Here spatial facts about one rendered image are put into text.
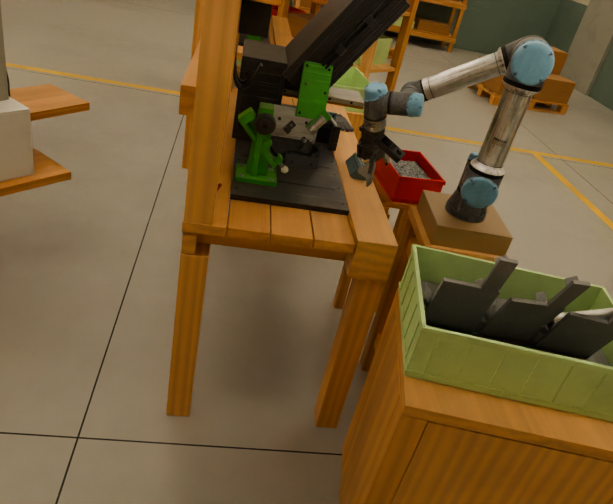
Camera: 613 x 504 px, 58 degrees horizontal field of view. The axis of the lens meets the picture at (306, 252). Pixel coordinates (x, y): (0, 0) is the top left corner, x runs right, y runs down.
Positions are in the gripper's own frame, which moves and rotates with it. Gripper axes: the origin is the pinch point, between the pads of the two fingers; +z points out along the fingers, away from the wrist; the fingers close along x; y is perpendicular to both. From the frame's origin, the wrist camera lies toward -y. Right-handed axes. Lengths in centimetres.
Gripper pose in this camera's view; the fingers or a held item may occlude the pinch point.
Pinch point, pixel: (378, 177)
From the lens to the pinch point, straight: 207.2
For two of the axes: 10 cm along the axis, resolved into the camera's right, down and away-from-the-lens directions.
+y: -8.3, -3.4, 4.4
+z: 0.7, 7.3, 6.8
